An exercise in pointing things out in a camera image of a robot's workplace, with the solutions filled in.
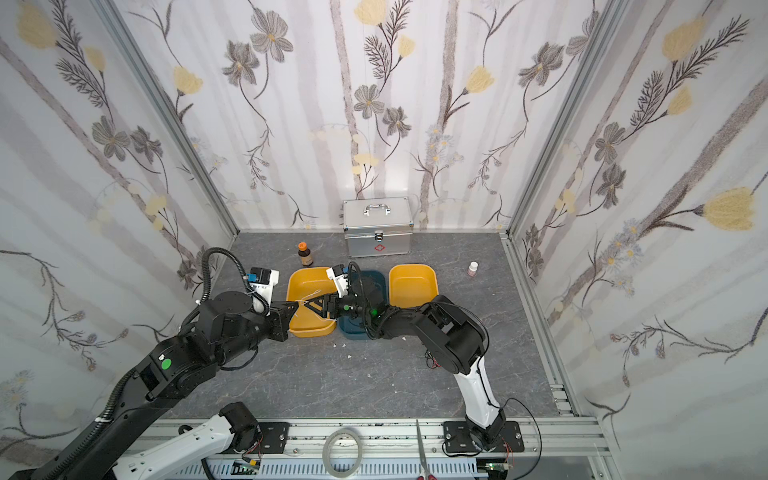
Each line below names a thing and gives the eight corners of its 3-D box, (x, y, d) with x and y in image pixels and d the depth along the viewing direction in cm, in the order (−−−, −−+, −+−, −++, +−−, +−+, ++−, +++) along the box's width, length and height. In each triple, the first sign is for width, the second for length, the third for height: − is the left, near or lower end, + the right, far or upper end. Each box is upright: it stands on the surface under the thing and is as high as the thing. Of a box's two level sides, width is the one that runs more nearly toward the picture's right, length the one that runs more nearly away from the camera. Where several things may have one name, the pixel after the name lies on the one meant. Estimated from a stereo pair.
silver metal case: (345, 258, 114) (340, 228, 102) (349, 226, 126) (345, 196, 113) (409, 258, 115) (412, 229, 102) (407, 226, 126) (410, 196, 113)
